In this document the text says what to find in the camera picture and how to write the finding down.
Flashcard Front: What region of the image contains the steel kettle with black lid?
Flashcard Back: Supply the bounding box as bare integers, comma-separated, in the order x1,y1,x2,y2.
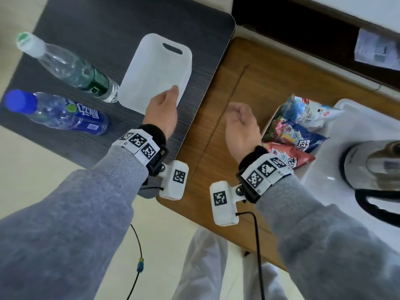
339,140,400,230

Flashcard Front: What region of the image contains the person's right hand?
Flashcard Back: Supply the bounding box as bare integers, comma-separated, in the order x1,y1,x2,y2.
224,102,263,165

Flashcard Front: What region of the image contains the green cap water bottle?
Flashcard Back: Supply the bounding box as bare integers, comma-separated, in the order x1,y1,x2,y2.
16,31,121,104

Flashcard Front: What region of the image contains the person's left forearm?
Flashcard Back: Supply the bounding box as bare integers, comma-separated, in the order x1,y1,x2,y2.
0,148,149,300

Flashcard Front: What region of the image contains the person's right forearm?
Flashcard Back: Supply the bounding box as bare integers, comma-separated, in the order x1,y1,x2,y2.
256,175,400,300

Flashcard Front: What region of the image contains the printed paper sheet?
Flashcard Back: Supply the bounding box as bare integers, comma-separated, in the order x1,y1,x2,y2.
354,27,400,72

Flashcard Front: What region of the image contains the person's right leg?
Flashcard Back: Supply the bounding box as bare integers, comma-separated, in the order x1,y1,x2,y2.
242,252,305,300

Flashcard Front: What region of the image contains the light blue white packet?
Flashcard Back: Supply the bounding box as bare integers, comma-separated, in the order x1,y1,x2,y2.
280,94,344,128

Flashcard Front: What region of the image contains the person's left leg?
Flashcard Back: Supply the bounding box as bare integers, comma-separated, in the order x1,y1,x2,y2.
172,227,229,300

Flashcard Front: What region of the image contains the person's leg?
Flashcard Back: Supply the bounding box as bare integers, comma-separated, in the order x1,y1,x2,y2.
242,252,305,300
172,227,229,300

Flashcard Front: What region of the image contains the dark blue snack packet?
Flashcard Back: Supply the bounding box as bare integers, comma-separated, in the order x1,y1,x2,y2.
262,118,330,153

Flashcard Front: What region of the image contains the person's left hand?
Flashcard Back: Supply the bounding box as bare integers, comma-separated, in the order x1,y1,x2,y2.
143,85,180,142

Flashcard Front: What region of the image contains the blue cap water bottle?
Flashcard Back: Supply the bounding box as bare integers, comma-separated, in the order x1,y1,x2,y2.
3,89,110,136

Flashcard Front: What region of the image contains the white plastic basket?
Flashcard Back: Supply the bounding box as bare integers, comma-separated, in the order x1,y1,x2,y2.
261,102,316,177
117,33,193,116

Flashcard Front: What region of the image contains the large white tray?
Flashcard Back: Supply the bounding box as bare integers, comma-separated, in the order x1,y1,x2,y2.
293,98,400,235

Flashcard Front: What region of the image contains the red snack packet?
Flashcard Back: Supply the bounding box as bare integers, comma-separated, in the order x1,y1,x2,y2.
262,142,316,170

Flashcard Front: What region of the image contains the white marker wrist tracker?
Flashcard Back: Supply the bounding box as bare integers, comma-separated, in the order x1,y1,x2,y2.
209,145,294,227
112,124,190,201

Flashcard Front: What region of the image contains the white marker right wrist tracker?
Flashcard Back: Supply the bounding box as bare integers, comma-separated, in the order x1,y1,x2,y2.
209,145,294,227

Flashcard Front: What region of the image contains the white marker left wrist tracker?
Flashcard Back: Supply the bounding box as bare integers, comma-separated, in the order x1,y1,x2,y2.
112,124,190,201

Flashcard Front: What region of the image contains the black right tracker cable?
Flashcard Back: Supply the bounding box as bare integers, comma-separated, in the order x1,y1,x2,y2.
236,210,266,300

